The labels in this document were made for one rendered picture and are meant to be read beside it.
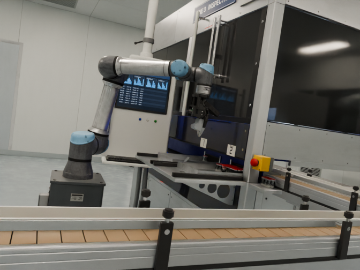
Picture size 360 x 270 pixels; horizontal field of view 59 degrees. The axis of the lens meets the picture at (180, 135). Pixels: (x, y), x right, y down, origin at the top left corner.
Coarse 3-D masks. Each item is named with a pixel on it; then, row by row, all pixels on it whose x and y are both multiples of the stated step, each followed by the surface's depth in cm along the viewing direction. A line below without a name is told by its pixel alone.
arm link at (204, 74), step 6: (204, 66) 159; (210, 66) 159; (198, 72) 159; (204, 72) 159; (210, 72) 159; (198, 78) 160; (204, 78) 159; (210, 78) 159; (198, 84) 160; (204, 84) 159; (210, 84) 160
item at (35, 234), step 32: (0, 224) 49; (32, 224) 51; (64, 224) 53; (96, 224) 55; (128, 224) 57; (160, 224) 56; (192, 224) 62; (224, 224) 65; (256, 224) 68; (288, 224) 72; (320, 224) 76; (352, 224) 80; (0, 256) 47; (32, 256) 49; (64, 256) 51; (96, 256) 53; (128, 256) 55; (160, 256) 56; (192, 256) 60; (224, 256) 63; (256, 256) 66; (288, 256) 70; (320, 256) 74; (352, 256) 78
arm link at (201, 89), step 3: (198, 87) 160; (201, 87) 159; (204, 87) 159; (207, 87) 159; (210, 87) 160; (198, 90) 160; (201, 90) 159; (204, 90) 159; (207, 90) 160; (210, 90) 161; (198, 93) 161; (201, 93) 160; (204, 93) 159; (207, 93) 160; (210, 93) 162
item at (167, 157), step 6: (162, 156) 206; (168, 156) 217; (174, 156) 219; (180, 156) 221; (186, 156) 222; (192, 156) 224; (198, 156) 226; (198, 162) 198; (204, 162) 199; (210, 162) 201; (216, 162) 203
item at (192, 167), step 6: (180, 162) 180; (186, 162) 185; (192, 162) 186; (180, 168) 179; (186, 168) 172; (192, 168) 165; (198, 168) 188; (204, 168) 190; (210, 168) 192; (210, 174) 162; (216, 174) 164; (222, 174) 165; (228, 174) 167; (234, 174) 168; (240, 174) 170
